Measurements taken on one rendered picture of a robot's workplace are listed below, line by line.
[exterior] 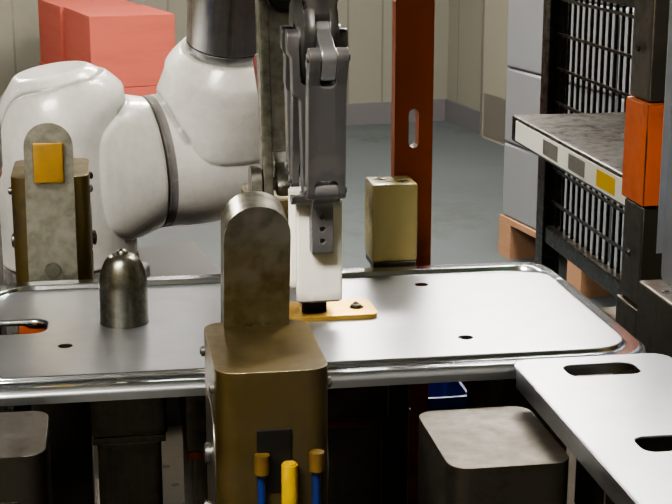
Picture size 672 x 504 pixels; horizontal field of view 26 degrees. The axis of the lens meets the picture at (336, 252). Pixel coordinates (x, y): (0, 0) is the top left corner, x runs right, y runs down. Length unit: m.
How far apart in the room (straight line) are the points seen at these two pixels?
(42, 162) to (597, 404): 0.47
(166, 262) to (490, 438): 1.05
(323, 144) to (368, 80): 7.23
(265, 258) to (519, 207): 4.34
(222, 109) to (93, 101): 0.14
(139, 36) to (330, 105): 5.43
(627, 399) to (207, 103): 0.87
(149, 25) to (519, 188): 1.98
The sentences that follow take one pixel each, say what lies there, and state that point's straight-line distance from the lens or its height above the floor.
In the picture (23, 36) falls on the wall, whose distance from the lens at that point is 7.69.
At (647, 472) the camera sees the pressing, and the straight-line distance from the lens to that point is 0.74.
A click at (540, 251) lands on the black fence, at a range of 2.33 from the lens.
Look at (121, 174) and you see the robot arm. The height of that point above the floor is 0.98.
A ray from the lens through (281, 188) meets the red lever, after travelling 1.10.
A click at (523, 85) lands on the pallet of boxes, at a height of 0.63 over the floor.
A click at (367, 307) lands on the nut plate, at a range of 0.99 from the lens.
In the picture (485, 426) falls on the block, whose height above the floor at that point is 0.98.
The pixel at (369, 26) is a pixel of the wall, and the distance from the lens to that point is 8.10.
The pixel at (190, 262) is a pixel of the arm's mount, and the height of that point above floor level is 0.83.
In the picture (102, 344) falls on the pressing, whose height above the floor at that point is 1.00.
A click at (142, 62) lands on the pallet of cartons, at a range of 6.34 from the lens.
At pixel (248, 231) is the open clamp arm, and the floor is 1.10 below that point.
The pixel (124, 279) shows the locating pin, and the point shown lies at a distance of 0.95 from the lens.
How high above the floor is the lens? 1.28
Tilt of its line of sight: 14 degrees down
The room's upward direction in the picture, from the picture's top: straight up
